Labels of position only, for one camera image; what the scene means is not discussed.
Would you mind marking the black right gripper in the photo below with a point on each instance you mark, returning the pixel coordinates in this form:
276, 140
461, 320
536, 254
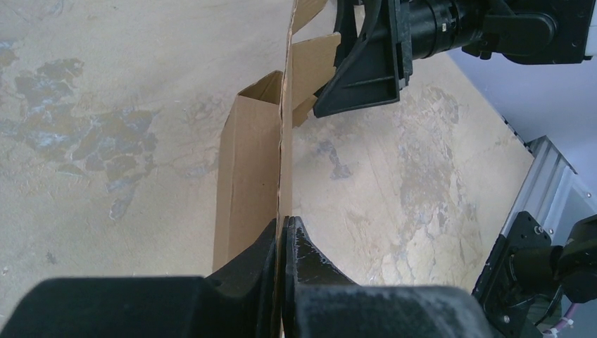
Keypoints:
373, 63

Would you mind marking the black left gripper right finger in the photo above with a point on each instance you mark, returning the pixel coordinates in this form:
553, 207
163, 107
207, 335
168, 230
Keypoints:
320, 301

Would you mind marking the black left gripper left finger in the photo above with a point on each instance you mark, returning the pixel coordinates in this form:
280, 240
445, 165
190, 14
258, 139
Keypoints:
186, 298

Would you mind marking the brown cardboard box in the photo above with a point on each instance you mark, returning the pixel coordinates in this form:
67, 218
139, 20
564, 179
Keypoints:
254, 196

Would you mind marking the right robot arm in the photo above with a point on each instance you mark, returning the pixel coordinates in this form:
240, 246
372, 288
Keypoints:
536, 32

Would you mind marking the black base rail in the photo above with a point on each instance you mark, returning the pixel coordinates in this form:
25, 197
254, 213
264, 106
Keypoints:
529, 286

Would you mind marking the aluminium frame rail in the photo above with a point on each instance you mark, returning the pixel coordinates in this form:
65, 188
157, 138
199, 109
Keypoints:
552, 193

